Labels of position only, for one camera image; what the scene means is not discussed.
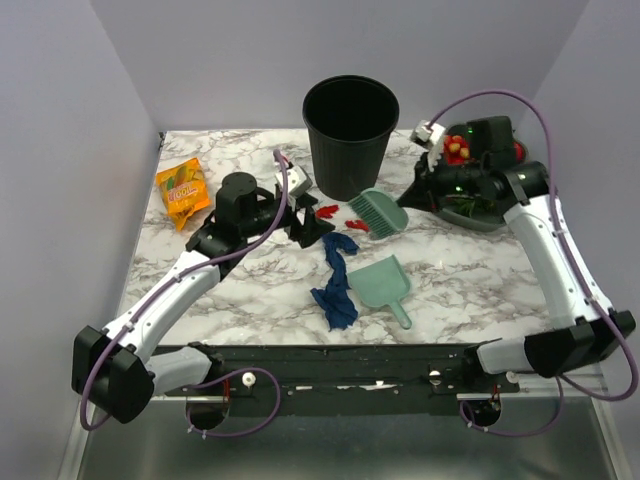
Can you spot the dark grey fruit tray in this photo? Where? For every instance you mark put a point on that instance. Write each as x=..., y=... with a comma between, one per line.
x=480, y=215

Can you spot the red paper scrap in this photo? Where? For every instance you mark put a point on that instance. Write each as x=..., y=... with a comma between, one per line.
x=327, y=212
x=357, y=225

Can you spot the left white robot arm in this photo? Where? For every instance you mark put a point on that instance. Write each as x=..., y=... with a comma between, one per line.
x=117, y=368

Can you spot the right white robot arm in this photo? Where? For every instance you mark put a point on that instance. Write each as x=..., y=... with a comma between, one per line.
x=586, y=326

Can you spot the black plastic trash bin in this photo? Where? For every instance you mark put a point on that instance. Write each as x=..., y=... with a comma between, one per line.
x=349, y=119

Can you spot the red paper scrap middle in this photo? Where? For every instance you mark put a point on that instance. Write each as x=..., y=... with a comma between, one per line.
x=327, y=212

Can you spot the orange snack bag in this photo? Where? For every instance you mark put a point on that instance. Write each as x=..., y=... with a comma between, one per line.
x=184, y=191

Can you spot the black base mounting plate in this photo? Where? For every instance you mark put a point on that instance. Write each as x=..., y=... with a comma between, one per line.
x=349, y=380

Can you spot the green hand brush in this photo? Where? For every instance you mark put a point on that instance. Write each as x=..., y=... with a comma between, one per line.
x=380, y=212

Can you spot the green plastic dustpan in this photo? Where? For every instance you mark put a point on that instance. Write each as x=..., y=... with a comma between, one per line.
x=383, y=283

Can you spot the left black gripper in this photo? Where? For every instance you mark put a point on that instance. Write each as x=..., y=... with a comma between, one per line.
x=313, y=227

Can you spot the red yellow cherries cluster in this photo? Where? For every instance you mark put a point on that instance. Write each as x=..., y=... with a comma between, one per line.
x=456, y=150

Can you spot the aluminium rail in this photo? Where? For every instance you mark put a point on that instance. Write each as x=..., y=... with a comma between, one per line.
x=531, y=386

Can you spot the red paper scrap right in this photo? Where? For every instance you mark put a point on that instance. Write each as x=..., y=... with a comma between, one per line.
x=357, y=225

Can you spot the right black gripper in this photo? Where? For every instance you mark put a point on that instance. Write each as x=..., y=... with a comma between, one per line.
x=423, y=195

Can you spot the dark blue cloth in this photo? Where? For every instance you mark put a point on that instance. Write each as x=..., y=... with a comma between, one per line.
x=333, y=299

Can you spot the red apple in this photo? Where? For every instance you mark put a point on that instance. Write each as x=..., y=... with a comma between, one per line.
x=521, y=152

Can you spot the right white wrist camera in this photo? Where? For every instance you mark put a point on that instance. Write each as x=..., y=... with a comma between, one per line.
x=430, y=136

